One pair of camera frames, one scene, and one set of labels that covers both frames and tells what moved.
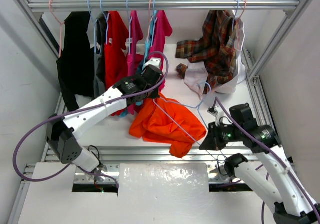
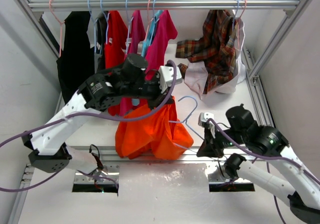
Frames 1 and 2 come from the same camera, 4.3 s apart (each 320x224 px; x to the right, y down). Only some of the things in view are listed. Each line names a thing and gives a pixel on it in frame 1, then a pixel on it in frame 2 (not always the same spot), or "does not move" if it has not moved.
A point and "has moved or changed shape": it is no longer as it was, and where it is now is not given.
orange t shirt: x=164 y=120 has moved or changed shape
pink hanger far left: x=60 y=22 does not move
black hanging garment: x=76 y=65 does not move
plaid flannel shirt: x=215 y=48 does not move
